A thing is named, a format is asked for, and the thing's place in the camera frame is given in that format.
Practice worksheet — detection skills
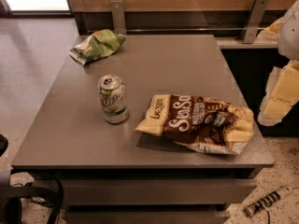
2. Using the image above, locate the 7up soda can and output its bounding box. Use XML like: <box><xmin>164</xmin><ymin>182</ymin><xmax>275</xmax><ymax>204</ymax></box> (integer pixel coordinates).
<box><xmin>98</xmin><ymin>75</ymin><xmax>128</xmax><ymax>124</ymax></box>

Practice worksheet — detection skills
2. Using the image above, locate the right metal wall bracket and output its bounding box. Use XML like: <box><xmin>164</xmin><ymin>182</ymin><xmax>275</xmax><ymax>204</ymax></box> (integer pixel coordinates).
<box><xmin>241</xmin><ymin>0</ymin><xmax>269</xmax><ymax>44</ymax></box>

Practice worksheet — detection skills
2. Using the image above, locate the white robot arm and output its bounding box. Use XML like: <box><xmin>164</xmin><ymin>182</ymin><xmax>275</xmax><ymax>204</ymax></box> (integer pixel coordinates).
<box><xmin>258</xmin><ymin>0</ymin><xmax>299</xmax><ymax>126</ymax></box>

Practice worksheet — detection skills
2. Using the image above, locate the metal wall bracket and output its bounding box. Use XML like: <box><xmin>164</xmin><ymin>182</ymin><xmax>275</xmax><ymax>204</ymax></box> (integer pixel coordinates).
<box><xmin>110</xmin><ymin>0</ymin><xmax>127</xmax><ymax>35</ymax></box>
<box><xmin>241</xmin><ymin>0</ymin><xmax>269</xmax><ymax>44</ymax></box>

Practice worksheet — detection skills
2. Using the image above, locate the lower grey drawer front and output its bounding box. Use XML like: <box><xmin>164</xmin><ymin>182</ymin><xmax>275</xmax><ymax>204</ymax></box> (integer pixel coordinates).
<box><xmin>64</xmin><ymin>211</ymin><xmax>230</xmax><ymax>224</ymax></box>

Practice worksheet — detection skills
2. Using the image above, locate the brown sea salt chip bag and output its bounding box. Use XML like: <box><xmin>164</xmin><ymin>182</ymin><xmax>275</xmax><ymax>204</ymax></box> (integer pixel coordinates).
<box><xmin>136</xmin><ymin>94</ymin><xmax>254</xmax><ymax>155</ymax></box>

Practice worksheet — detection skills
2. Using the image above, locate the upper grey drawer front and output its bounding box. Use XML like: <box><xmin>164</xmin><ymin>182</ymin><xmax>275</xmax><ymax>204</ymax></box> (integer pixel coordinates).
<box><xmin>61</xmin><ymin>179</ymin><xmax>256</xmax><ymax>206</ymax></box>

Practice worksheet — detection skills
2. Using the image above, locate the white power strip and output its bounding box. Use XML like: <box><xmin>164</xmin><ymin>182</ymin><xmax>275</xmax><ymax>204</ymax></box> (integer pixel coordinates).
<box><xmin>244</xmin><ymin>186</ymin><xmax>293</xmax><ymax>217</ymax></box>

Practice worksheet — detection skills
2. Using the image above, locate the metal rail on wall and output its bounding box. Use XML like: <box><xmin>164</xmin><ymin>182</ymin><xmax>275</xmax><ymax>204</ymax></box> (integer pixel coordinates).
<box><xmin>126</xmin><ymin>27</ymin><xmax>264</xmax><ymax>33</ymax></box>

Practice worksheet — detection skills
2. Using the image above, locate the grey drawer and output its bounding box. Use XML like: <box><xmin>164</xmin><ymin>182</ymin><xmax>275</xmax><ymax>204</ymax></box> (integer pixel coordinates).
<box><xmin>64</xmin><ymin>211</ymin><xmax>230</xmax><ymax>224</ymax></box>
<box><xmin>61</xmin><ymin>179</ymin><xmax>256</xmax><ymax>206</ymax></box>

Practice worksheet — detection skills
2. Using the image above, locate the black chair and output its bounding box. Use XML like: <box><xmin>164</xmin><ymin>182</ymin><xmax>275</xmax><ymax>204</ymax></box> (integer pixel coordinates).
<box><xmin>0</xmin><ymin>133</ymin><xmax>64</xmax><ymax>224</ymax></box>

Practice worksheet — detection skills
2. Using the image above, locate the left metal wall bracket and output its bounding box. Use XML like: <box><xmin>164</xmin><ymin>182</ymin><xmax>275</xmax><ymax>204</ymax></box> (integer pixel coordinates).
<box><xmin>110</xmin><ymin>0</ymin><xmax>127</xmax><ymax>35</ymax></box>

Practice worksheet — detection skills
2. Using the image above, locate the green jalapeno chip bag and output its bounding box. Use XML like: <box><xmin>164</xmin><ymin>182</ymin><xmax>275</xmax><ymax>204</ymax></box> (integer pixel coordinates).
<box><xmin>68</xmin><ymin>29</ymin><xmax>126</xmax><ymax>65</ymax></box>

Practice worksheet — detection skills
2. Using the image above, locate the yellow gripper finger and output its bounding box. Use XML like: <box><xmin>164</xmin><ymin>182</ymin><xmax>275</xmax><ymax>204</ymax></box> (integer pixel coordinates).
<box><xmin>257</xmin><ymin>18</ymin><xmax>282</xmax><ymax>41</ymax></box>
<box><xmin>258</xmin><ymin>60</ymin><xmax>299</xmax><ymax>126</ymax></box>

